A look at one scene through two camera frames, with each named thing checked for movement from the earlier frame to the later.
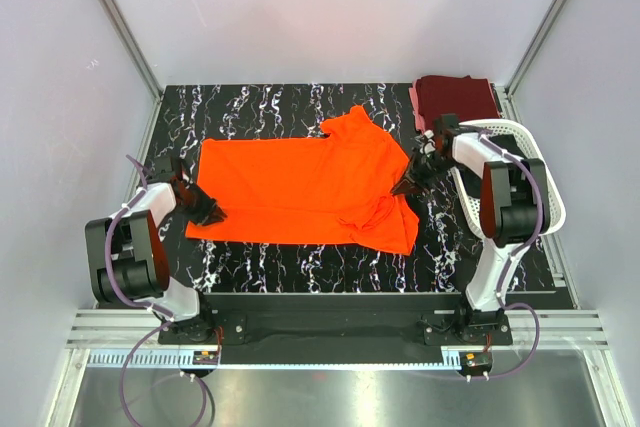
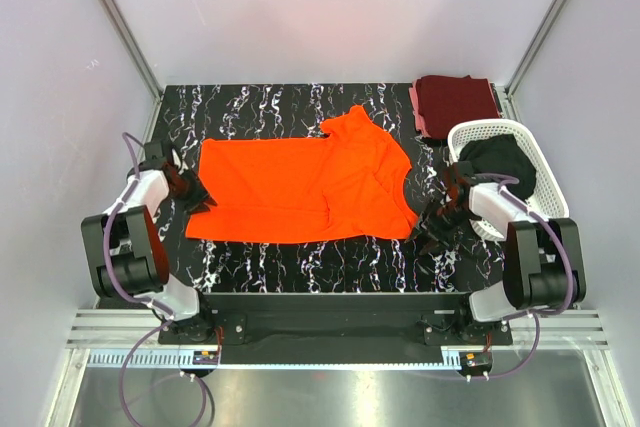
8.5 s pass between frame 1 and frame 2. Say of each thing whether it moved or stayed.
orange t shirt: stayed
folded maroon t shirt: stayed
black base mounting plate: stayed
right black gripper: moved
